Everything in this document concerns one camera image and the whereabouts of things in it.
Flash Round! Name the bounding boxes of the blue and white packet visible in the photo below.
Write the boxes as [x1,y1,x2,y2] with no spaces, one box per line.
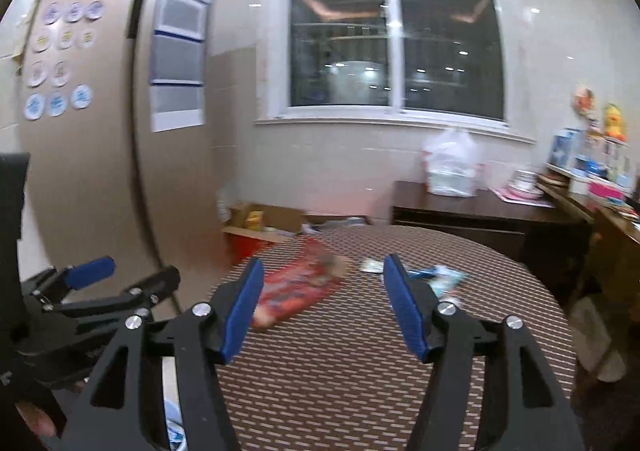
[407,265,468,304]

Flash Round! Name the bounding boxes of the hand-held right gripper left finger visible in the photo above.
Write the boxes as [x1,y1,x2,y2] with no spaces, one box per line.
[49,257,265,451]

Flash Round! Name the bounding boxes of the dark wooden sideboard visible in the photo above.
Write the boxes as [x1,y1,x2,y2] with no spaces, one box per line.
[391,181,591,257]

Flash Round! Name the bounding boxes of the white-framed sliding window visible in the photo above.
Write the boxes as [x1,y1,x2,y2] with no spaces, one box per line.
[254,0,538,144]

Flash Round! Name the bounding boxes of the wooden desk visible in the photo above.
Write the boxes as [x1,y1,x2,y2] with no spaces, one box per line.
[537,176,640,252]

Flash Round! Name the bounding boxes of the orange wall ornament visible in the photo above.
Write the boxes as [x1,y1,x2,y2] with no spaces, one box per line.
[572,85,597,118]

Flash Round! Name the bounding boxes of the yellow duck toy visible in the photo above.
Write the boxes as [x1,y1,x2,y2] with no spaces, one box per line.
[602,103,630,140]

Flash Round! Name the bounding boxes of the blue-bordered grey sheet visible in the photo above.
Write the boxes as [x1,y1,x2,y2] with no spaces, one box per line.
[152,33,207,84]
[159,0,208,39]

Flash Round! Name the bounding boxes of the pink tray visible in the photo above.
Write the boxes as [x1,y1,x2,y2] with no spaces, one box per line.
[492,186,556,204]

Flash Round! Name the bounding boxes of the red cardboard box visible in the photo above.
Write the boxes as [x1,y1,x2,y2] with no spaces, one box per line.
[222,203,303,262]

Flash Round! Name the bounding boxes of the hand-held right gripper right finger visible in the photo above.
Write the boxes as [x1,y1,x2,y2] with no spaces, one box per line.
[383,253,586,451]

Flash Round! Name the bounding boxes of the light blue plastic bin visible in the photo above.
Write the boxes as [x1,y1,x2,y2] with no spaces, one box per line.
[162,398,188,451]

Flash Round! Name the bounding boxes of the pink box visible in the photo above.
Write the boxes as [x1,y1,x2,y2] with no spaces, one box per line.
[587,181,628,202]

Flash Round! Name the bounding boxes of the red snack packet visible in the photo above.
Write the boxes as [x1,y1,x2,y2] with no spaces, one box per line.
[250,238,349,330]

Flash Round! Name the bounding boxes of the person's left hand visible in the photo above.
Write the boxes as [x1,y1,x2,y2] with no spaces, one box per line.
[15,403,57,438]

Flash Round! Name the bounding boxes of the stacked white bowls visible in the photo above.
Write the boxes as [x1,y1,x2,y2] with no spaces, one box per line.
[510,170,543,196]

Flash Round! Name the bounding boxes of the wooden chair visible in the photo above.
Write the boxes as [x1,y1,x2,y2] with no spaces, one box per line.
[570,211,640,382]

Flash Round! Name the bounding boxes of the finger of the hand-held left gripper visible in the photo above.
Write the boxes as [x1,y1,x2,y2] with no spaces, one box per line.
[20,257,116,304]
[42,265,181,327]

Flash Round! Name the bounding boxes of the row of books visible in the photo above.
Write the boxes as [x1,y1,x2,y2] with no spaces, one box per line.
[547,128,631,192]

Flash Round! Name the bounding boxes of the champagne double-door refrigerator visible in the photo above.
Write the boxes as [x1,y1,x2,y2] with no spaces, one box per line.
[12,0,233,332]

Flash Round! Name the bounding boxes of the white plastic bag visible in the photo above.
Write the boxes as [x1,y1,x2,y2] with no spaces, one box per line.
[422,127,485,196]

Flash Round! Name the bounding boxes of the round table patterned cloth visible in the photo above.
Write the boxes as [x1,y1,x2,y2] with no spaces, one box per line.
[202,225,578,451]

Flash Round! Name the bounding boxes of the white paper sheet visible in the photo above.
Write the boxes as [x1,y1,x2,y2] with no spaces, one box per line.
[150,81,206,133]

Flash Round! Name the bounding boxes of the group of round character magnets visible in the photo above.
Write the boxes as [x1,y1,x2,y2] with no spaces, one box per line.
[25,0,106,120]

